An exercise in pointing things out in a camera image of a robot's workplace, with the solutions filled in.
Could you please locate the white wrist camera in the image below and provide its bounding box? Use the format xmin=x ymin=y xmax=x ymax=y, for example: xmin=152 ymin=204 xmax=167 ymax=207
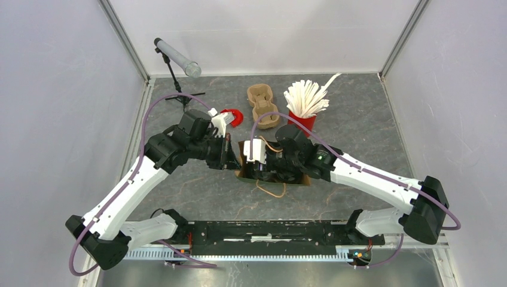
xmin=243 ymin=138 xmax=266 ymax=164
xmin=207 ymin=108 xmax=234 ymax=138

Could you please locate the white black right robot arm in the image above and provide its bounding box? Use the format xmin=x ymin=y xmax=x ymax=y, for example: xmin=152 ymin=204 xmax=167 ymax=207
xmin=243 ymin=124 xmax=449 ymax=245

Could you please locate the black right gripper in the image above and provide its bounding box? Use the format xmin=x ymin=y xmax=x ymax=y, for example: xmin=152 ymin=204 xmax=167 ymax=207
xmin=253 ymin=142 xmax=302 ymax=174

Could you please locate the grey microphone on stand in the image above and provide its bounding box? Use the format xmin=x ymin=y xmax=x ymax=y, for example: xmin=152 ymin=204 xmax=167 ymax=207
xmin=154 ymin=38 xmax=201 ymax=93

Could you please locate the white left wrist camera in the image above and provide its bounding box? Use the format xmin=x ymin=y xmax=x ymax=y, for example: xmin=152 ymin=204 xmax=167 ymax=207
xmin=207 ymin=108 xmax=234 ymax=138

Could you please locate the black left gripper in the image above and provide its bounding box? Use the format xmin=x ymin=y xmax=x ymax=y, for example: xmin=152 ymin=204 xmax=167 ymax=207
xmin=189 ymin=132 xmax=242 ymax=171

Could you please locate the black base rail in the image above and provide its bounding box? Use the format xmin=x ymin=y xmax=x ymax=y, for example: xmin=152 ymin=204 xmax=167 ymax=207
xmin=166 ymin=220 xmax=385 ymax=256

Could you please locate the brown paper bag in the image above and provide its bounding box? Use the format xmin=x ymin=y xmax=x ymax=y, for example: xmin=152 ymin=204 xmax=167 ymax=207
xmin=235 ymin=136 xmax=313 ymax=193

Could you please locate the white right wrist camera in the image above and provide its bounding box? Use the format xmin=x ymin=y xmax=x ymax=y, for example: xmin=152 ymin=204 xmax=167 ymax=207
xmin=243 ymin=138 xmax=266 ymax=164

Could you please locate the brown cardboard cup carrier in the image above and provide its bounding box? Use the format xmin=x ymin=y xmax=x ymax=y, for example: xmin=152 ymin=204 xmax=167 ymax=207
xmin=247 ymin=84 xmax=280 ymax=130

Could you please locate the red cylindrical straw holder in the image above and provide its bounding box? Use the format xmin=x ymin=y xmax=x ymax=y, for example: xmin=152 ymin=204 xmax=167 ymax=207
xmin=288 ymin=111 xmax=316 ymax=138

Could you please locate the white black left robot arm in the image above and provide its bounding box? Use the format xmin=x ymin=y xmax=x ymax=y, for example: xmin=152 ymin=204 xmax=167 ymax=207
xmin=65 ymin=109 xmax=240 ymax=270

